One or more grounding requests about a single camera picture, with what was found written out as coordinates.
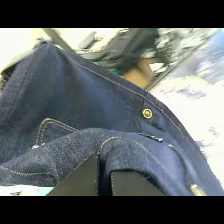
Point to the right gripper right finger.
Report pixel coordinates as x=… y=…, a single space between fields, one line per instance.
x=131 y=185

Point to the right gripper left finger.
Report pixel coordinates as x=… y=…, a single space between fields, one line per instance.
x=84 y=180

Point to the blue jeans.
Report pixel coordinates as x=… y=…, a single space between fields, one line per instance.
x=86 y=106

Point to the heap of clothes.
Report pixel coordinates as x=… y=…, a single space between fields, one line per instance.
x=128 y=50

